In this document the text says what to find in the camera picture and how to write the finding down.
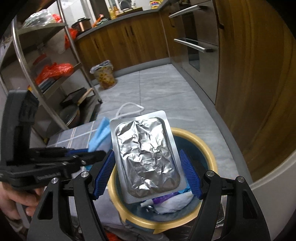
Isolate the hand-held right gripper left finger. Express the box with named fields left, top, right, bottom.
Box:
left=27, top=149, right=116, bottom=241

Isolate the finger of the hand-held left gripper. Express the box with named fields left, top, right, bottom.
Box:
left=30, top=146, right=92, bottom=163
left=35, top=150, right=107, bottom=179

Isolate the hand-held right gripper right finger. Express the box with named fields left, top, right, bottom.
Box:
left=179, top=149, right=271, bottom=241

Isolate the white tissue paper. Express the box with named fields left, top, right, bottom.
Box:
left=141, top=192, right=193, bottom=215

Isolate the purple wrapper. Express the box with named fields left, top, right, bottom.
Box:
left=151, top=191, right=183, bottom=205

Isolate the silver foil tray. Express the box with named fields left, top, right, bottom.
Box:
left=109, top=111, right=186, bottom=204

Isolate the blue bin with yellow rim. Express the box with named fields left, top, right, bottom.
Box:
left=107, top=127, right=218, bottom=234

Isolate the person's left hand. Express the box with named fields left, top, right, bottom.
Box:
left=0, top=182, right=45, bottom=220

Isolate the grey checked cloth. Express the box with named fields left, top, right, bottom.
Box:
left=46, top=120, right=123, bottom=241

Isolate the stainless steel rack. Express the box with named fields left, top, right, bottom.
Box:
left=0, top=0, right=103, bottom=144

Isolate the yellow patterned waste bin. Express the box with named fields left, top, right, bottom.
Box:
left=90, top=60, right=117, bottom=90

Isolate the wooden kitchen cabinet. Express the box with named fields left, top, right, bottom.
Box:
left=213, top=0, right=294, bottom=183
left=75, top=10, right=174, bottom=72

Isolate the clear plastic bag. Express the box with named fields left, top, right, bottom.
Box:
left=23, top=9, right=56, bottom=27

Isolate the stainless steel oven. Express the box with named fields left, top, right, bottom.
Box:
left=168, top=0, right=220, bottom=103

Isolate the round cooking pot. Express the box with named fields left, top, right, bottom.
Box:
left=71, top=17, right=91, bottom=33

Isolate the grey kitchen countertop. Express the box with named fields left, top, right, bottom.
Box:
left=75, top=6, right=167, bottom=40

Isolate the yellow packet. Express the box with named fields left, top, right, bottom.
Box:
left=149, top=0, right=164, bottom=10

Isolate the black pan with wooden handle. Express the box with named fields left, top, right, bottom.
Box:
left=60, top=88, right=94, bottom=108

